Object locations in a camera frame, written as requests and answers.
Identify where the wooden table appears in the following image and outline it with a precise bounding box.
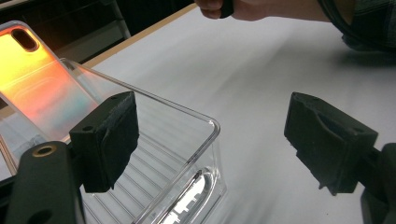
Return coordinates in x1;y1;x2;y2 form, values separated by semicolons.
83;3;199;69

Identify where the clear plastic tray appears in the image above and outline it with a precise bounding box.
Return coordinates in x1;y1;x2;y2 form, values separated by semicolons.
0;57;228;224

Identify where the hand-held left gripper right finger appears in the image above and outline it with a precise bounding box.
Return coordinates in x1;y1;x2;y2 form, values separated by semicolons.
283;91;379;197

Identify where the white board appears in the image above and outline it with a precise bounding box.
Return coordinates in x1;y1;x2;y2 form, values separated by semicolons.
92;7;396;224

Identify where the iridescent phone case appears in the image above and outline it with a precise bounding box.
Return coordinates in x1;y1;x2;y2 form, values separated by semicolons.
0;20;101;176

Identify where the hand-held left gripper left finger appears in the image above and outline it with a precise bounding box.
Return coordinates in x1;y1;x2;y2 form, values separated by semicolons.
68;91;140;194

